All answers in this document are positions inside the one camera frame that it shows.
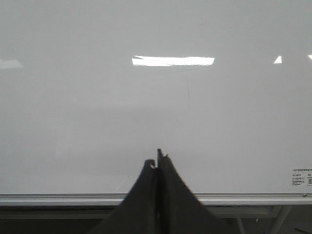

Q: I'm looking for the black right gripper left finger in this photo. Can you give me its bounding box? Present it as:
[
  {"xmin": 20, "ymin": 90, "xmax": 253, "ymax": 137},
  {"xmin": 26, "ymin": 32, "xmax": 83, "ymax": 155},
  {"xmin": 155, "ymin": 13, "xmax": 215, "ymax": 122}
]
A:
[{"xmin": 89, "ymin": 159, "xmax": 158, "ymax": 234}]

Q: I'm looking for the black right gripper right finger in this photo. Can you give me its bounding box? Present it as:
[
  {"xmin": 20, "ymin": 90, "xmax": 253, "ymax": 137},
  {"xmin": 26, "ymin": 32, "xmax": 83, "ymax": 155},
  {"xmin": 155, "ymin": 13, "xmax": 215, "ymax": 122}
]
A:
[{"xmin": 157, "ymin": 149, "xmax": 234, "ymax": 234}]

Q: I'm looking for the white whiteboard stand leg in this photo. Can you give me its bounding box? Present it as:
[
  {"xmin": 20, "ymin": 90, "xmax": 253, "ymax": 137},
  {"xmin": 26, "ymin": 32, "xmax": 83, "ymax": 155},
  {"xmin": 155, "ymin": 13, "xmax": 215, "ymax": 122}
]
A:
[{"xmin": 269, "ymin": 206, "xmax": 292, "ymax": 234}]

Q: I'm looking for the white product label sticker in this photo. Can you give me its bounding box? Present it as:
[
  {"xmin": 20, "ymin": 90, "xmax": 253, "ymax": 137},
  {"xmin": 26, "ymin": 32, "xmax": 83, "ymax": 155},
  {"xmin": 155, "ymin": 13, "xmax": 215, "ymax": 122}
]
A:
[{"xmin": 291, "ymin": 168, "xmax": 312, "ymax": 187}]

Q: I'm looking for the white whiteboard with aluminium frame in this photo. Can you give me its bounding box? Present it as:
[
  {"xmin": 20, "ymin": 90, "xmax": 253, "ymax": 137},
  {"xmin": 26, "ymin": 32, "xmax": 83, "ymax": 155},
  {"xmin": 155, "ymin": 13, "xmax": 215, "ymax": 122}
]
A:
[{"xmin": 0, "ymin": 0, "xmax": 312, "ymax": 206}]

